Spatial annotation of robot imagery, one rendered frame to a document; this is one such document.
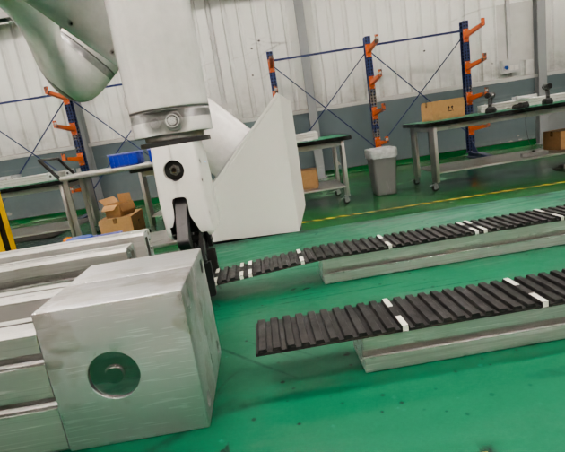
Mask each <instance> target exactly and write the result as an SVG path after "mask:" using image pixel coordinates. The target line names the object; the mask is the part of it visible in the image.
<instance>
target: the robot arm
mask: <svg viewBox="0 0 565 452"><path fill-rule="evenodd" d="M0 8H1V9H2V10H3V11H4V12H5V13H6V14H7V15H8V16H9V17H10V18H11V19H12V20H13V22H14V23H15V24H16V25H17V27H18V28H19V30H20V31H21V33H22V35H23V37H24V38H25V40H26V42H27V44H28V46H29V48H30V52H31V53H32V55H33V57H34V59H35V61H36V63H37V65H38V67H39V70H40V71H41V72H42V74H43V75H44V77H45V78H46V80H47V81H48V83H49V84H50V85H51V86H52V87H53V88H54V89H55V90H56V91H57V92H59V93H60V94H61V95H63V96H64V97H66V98H67V99H69V100H71V101H77V102H86V101H90V100H93V99H94V98H96V97H97V96H98V95H99V94H100V93H101V92H102V91H103V90H104V89H105V88H106V86H107V85H108V84H109V82H110V81H111V79H112V78H113V77H114V76H115V74H116V73H117V71H118V70H119V73H120V77H121V82H122V85H123V90H124V94H125V97H124V102H125V105H126V108H127V110H128V114H129V117H130V122H131V130H132V132H133V134H134V139H135V140H143V139H145V142H146V143H147V144H142V145H141V150H145V149H151V153H152V165H153V170H154V176H155V181H156V186H157V191H158V195H159V200H160V205H161V212H162V217H163V220H164V224H165V228H166V231H167V233H168V236H169V237H170V238H171V239H174V240H176V241H177V243H178V251H183V250H189V249H194V248H201V252H202V257H203V261H204V269H205V274H206V279H207V283H208V288H209V292H210V297H213V296H215V295H216V293H217V290H216V285H215V280H214V276H213V272H215V271H216V269H218V268H220V267H219V263H218V257H217V253H216V248H215V247H213V236H212V234H213V233H214V232H215V230H216V228H217V226H218V223H219V220H220V213H219V208H218V204H217V201H216V196H215V193H214V188H213V182H214V181H215V180H216V179H217V178H218V176H219V175H220V173H221V172H222V170H223V169H224V167H225V166H226V164H227V163H228V161H229V160H230V158H231V157H232V155H233V154H234V152H235V151H236V150H237V149H238V148H239V146H240V144H241V143H242V141H243V140H244V139H245V137H246V136H247V134H248V132H249V131H250V130H251V129H250V128H248V127H247V126H246V125H244V124H243V123H242V122H240V121H239V120H238V119H236V118H235V117H234V116H233V115H232V114H230V113H229V112H228V111H226V110H225V109H223V108H222V107H221V106H219V105H218V104H217V103H215V102H214V101H213V100H211V99H210V98H209V97H207V93H206V88H205V83H204V74H203V69H202V64H201V59H200V54H199V49H198V44H197V39H196V30H195V25H194V20H193V15H192V10H191V5H190V0H0ZM59 26H60V27H61V28H62V30H60V28H59ZM211 173H212V174H213V175H214V176H215V179H214V181H212V176H211ZM193 232H194V234H193ZM210 247H213V248H210Z"/></svg>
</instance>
